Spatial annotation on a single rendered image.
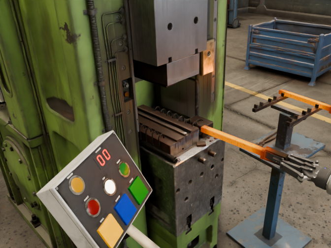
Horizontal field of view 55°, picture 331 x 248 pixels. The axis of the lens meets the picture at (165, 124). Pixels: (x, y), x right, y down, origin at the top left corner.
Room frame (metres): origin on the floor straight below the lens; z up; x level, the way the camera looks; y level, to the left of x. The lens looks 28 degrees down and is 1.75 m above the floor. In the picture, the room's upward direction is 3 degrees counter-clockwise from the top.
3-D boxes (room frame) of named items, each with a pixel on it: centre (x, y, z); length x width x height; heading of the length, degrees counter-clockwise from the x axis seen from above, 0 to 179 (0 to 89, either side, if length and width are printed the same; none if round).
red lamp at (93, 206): (0.73, 0.23, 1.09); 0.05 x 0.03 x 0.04; 133
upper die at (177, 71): (1.45, 0.05, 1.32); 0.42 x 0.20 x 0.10; 43
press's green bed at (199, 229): (1.49, 0.02, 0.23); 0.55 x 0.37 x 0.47; 43
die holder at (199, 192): (1.49, 0.02, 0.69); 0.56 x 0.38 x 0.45; 43
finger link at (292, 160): (0.93, -0.48, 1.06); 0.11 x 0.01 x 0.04; 38
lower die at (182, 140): (1.45, 0.05, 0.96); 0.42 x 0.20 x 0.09; 43
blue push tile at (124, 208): (0.80, 0.15, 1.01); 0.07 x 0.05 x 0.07; 158
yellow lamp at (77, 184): (0.74, 0.27, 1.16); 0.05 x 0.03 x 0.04; 133
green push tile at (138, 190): (0.90, 0.11, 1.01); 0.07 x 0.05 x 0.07; 158
